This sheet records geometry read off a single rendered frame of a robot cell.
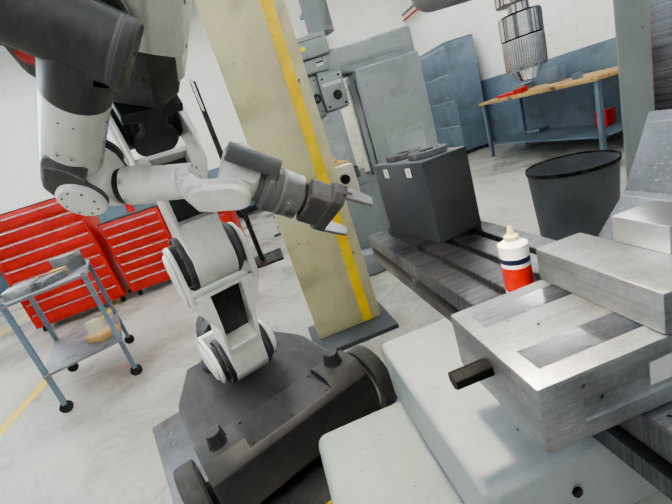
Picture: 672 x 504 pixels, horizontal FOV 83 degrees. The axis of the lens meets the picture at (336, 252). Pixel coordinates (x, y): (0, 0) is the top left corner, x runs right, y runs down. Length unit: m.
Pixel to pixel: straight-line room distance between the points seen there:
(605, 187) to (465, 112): 5.58
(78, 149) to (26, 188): 9.82
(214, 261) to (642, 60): 0.95
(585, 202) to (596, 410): 2.09
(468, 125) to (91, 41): 7.51
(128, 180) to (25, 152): 9.70
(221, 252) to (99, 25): 0.55
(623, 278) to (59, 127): 0.71
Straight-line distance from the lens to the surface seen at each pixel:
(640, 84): 0.96
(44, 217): 5.55
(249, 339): 1.12
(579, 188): 2.42
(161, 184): 0.75
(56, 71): 0.63
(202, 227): 0.96
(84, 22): 0.59
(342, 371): 1.08
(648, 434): 0.46
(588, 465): 0.54
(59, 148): 0.73
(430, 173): 0.85
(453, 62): 7.84
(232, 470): 1.02
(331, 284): 2.34
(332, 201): 0.73
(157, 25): 0.71
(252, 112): 2.18
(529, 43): 0.55
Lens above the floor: 1.21
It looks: 17 degrees down
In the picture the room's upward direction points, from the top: 18 degrees counter-clockwise
